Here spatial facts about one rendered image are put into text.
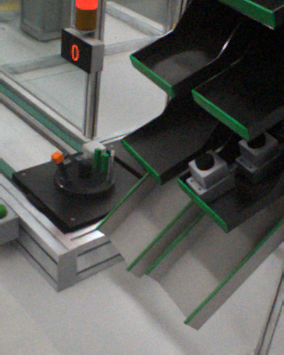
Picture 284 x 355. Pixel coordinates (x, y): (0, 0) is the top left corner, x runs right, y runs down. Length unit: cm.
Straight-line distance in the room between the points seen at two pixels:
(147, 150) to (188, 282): 25
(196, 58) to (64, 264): 49
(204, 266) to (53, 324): 32
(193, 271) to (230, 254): 7
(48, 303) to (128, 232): 22
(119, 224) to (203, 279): 22
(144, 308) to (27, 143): 61
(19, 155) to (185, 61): 70
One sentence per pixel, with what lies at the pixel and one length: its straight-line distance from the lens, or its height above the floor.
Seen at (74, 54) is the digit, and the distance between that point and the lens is 144.
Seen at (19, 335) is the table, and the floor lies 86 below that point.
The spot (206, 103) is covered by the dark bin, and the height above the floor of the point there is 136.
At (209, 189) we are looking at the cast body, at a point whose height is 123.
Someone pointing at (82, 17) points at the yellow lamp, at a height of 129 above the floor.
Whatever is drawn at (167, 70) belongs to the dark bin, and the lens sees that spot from 96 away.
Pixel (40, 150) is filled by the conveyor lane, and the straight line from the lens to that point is 158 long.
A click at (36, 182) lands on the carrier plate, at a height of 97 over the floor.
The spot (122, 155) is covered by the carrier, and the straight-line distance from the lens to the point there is 147.
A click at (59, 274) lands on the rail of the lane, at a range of 121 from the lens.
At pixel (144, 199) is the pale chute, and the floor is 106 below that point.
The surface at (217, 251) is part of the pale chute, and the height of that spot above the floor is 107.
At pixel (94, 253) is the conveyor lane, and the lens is 124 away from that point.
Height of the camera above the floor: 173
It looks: 32 degrees down
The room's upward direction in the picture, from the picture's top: 7 degrees clockwise
